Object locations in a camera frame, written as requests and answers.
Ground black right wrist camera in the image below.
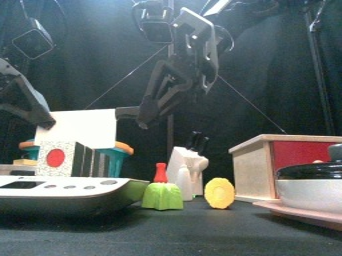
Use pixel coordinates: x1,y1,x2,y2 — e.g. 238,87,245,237
131,0,177,45

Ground wooden box red front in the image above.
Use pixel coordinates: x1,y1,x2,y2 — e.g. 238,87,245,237
228,133,342,204

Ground yellow toy block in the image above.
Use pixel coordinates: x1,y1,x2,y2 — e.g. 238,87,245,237
12,158,40,167

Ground white toy knife block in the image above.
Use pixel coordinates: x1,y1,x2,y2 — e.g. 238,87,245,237
166,130,210,202

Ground white bowl with black lid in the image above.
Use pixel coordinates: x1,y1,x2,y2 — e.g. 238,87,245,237
274,143,342,215

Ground white toy bottle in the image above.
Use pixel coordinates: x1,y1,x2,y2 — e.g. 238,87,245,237
175,164,195,202

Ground yellow toy food slice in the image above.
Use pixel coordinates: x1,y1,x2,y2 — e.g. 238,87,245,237
203,177,237,210

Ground white card with red circle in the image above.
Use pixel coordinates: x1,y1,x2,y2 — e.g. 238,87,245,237
34,105,143,150

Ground white toy kitchen scale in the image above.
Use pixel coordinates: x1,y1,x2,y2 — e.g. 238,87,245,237
0,174,151,218

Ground teal basket orange rim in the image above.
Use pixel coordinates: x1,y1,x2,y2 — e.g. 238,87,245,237
18,139,135,178

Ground white sushi roll black stripes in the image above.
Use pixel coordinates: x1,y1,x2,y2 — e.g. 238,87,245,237
36,139,113,178

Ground red toy bottle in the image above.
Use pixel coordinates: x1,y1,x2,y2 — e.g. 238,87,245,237
153,162,170,184

